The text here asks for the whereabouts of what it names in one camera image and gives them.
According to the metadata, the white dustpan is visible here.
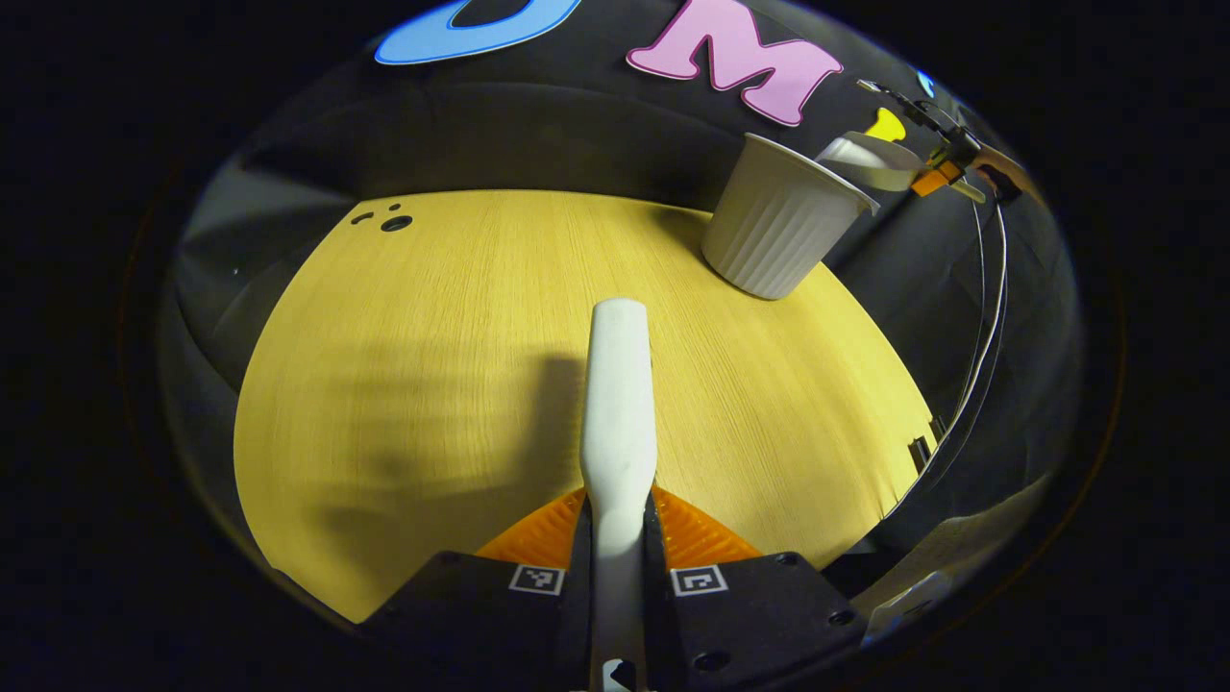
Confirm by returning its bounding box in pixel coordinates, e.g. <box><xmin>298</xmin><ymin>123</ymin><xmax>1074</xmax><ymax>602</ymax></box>
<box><xmin>815</xmin><ymin>132</ymin><xmax>928</xmax><ymax>192</ymax></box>

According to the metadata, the black backdrop cloth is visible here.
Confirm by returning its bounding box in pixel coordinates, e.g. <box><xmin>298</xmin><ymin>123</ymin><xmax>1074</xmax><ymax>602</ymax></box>
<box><xmin>159</xmin><ymin>0</ymin><xmax>1089</xmax><ymax>539</ymax></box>

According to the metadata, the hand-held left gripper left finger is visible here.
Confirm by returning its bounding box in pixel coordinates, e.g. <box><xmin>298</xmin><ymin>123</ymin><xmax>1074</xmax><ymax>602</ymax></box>
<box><xmin>368</xmin><ymin>486</ymin><xmax>595</xmax><ymax>692</ymax></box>

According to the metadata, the white ribbed garbage bin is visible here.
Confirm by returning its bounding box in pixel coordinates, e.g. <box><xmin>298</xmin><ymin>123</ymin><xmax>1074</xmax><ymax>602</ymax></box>
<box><xmin>701</xmin><ymin>133</ymin><xmax>880</xmax><ymax>301</ymax></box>

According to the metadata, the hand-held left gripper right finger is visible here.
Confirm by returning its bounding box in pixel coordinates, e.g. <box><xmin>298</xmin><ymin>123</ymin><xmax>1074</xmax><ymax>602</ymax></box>
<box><xmin>642</xmin><ymin>485</ymin><xmax>866</xmax><ymax>692</ymax></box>

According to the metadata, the small white broom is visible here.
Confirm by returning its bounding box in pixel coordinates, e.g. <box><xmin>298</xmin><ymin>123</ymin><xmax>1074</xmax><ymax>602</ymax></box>
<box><xmin>579</xmin><ymin>297</ymin><xmax>660</xmax><ymax>692</ymax></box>

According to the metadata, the thin white cable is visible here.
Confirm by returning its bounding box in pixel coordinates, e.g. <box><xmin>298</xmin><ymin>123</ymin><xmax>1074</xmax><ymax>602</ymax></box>
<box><xmin>908</xmin><ymin>197</ymin><xmax>991</xmax><ymax>482</ymax></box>
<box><xmin>879</xmin><ymin>197</ymin><xmax>1011</xmax><ymax>525</ymax></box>

